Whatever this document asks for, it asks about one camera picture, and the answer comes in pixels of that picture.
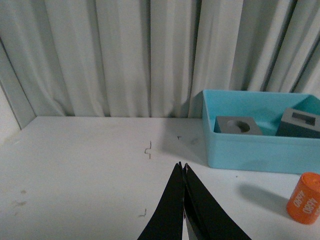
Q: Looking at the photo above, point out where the white pleated curtain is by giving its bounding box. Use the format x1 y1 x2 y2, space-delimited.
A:
0 0 320 129

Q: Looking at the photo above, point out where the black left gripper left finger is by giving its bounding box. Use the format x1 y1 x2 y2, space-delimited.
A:
138 162 185 240

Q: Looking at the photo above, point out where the gray cube with square hole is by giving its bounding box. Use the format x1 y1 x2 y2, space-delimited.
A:
275 108 320 139

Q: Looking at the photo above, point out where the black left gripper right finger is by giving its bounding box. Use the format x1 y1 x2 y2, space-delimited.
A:
183 164 250 240

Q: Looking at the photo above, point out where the gray cube with round hole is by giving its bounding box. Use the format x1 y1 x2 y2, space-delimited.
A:
214 116 263 136

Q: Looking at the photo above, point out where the light blue plastic box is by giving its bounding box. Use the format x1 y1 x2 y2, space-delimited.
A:
202 89 320 174

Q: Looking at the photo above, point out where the orange cylinder labelled 4680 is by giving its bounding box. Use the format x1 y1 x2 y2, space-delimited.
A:
286 172 320 225

